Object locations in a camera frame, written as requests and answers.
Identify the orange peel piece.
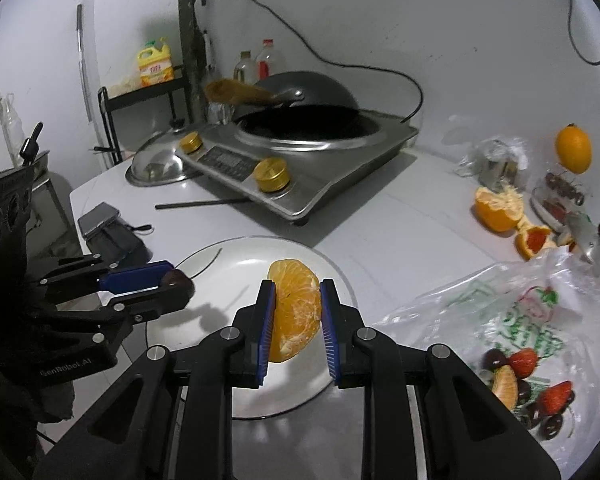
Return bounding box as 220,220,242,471
515,225,559,260

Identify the grey vertical pipe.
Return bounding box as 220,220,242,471
177,0,201,126

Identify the whole orange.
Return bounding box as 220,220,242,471
555,123,594,175

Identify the stainless steel stand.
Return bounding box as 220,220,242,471
30,170,78,246

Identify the clear plastic bottle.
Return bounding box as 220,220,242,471
0,94,24,167

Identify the black cooker power cable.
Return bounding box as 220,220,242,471
235,0,426,124

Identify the crumpled clear plastic bag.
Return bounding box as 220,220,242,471
455,137,531,192

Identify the black metal rack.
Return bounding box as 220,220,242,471
97,65,194,167

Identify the black chopstick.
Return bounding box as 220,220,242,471
155,197,254,210

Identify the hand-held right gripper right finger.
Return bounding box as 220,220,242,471
319,279,563,480

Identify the stainless steel induction cooker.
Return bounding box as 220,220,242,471
177,109,421,224

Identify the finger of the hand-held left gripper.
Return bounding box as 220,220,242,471
40,255,177,297
22,282,197,347

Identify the single orange segment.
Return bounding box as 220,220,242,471
492,365,520,410

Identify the pale food packet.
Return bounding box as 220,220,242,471
105,77,144,97

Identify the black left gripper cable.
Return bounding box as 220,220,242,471
21,122,45,167

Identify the peeled orange chunk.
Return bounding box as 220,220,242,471
267,258,324,364

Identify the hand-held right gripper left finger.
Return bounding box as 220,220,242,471
32,279,277,480

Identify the black pouch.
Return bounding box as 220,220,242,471
82,217,154,267

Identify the clear printed plastic bag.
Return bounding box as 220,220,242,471
370,247,600,480

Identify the black hanging wall cable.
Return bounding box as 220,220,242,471
555,0,600,67

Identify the dark power bank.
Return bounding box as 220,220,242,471
77,202,122,235

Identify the black wok with wooden handle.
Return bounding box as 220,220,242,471
205,71,362,113

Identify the yellow oil jug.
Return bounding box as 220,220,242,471
137,37,176,88

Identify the red strawberry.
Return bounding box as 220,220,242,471
507,347,539,379
534,381,574,415

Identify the black folded umbrella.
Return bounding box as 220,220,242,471
190,0,212,126

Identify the clear dessert cup with fruit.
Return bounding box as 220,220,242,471
530,170,594,229

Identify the grey metal wall bar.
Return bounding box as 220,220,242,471
76,4,95,122

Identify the white plate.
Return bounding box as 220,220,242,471
172,237,358,421

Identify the stainless steel pot lid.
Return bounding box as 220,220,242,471
126,121,202,187

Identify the half-peeled orange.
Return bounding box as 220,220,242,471
474,185,525,234

